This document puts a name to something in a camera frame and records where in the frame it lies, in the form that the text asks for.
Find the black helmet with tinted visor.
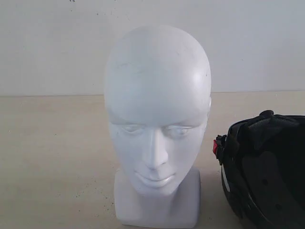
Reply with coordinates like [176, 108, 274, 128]
[213, 110, 305, 229]

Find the white mannequin head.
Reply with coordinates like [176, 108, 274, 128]
[104, 25, 212, 229]

